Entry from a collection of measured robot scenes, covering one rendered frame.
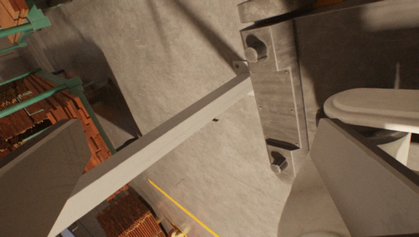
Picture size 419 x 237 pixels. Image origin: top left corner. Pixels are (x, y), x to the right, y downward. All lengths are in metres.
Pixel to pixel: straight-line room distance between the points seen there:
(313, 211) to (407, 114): 0.20
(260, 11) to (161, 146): 0.42
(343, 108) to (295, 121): 0.24
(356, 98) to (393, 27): 0.15
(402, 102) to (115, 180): 0.59
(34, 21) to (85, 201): 1.68
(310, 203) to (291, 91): 0.35
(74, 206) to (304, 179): 0.48
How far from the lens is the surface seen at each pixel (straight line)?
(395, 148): 0.39
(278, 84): 0.58
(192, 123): 0.66
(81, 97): 2.12
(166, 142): 0.62
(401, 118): 0.38
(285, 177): 0.78
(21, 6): 1.85
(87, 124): 1.94
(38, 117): 9.62
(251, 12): 0.56
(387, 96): 0.42
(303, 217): 0.26
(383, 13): 0.49
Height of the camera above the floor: 0.66
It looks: 32 degrees down
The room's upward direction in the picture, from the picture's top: 126 degrees counter-clockwise
